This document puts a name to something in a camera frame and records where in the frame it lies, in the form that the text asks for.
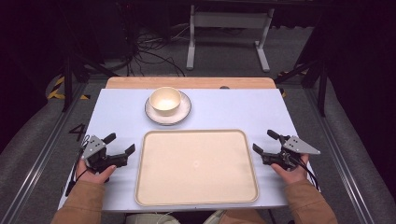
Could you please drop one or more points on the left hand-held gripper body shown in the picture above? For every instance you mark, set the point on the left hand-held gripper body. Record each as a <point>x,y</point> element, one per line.
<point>93,148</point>

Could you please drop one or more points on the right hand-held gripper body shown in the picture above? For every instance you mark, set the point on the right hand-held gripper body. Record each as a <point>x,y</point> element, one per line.
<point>299,147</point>

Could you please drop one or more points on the person's left hand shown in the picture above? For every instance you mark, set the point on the person's left hand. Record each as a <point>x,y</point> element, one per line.
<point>93,178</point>

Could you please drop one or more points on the person's right hand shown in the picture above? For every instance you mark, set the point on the person's right hand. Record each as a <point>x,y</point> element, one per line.
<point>292,176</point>

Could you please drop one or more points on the pale blue table mat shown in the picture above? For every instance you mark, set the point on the pale blue table mat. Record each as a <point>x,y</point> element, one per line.
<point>218,109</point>

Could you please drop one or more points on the cream bowl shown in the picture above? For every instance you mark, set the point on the cream bowl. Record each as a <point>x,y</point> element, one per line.
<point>165,99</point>

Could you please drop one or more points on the beige rectangular tray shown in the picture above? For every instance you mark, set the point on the beige rectangular tray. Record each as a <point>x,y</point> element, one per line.
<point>196,168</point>

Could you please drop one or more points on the white plate with dark rim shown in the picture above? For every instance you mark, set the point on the white plate with dark rim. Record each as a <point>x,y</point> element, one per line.
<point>184,111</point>

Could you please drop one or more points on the black tripod stand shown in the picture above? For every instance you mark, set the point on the black tripod stand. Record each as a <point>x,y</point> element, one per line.
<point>322,84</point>
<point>68,77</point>

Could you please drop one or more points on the yellow and black floor tape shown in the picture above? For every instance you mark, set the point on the yellow and black floor tape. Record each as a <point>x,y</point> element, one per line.
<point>56,90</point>

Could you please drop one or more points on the person's brown trouser leg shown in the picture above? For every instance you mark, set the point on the person's brown trouser leg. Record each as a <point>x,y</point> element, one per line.
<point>246,217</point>

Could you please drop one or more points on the person's white shoe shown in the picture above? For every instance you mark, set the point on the person's white shoe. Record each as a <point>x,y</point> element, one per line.
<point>149,218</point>
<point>214,217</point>

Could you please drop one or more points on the white metal stand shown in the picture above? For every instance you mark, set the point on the white metal stand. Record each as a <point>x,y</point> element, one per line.
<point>229,20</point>

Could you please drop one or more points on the metal floor rail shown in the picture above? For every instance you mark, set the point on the metal floor rail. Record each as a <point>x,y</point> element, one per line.
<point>37,161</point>
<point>339,161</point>

